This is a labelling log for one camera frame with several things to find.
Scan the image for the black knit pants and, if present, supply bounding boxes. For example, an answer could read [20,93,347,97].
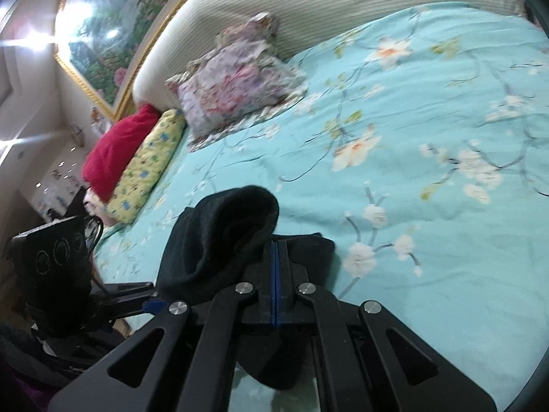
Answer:
[156,185,335,391]

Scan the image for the gold framed landscape painting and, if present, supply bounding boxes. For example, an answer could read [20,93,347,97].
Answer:
[54,0,187,120]

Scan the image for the yellow patterned pillow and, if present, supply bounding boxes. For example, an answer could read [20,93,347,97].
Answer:
[106,109,186,224]

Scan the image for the turquoise floral bedsheet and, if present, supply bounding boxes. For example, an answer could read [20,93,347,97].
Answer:
[95,3,548,410]

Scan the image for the red pillow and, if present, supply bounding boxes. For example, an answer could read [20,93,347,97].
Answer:
[82,104,161,203]

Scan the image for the black cable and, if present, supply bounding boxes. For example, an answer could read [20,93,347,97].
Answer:
[83,215,106,292]

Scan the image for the white striped headboard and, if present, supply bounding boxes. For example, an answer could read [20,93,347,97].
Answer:
[132,0,524,111]

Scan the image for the purple floral pillow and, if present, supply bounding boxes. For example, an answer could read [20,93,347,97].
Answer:
[165,12,308,152]

